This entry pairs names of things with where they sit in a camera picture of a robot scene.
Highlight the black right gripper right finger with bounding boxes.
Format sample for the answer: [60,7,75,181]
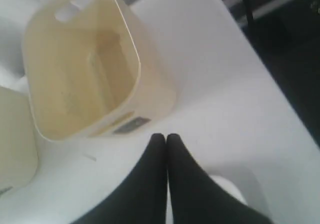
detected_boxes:
[166,133,271,224]

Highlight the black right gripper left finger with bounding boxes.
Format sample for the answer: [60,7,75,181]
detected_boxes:
[75,133,168,224]

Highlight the white square plate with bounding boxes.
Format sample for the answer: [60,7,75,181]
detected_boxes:
[209,175,248,206]

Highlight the cream bin with triangle mark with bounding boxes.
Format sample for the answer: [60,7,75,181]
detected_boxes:
[0,87,39,197]

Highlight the cream bin with square mark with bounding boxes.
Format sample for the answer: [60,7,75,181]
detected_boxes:
[22,0,177,141]

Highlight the black table leg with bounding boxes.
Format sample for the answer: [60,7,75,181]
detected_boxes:
[242,0,255,35]

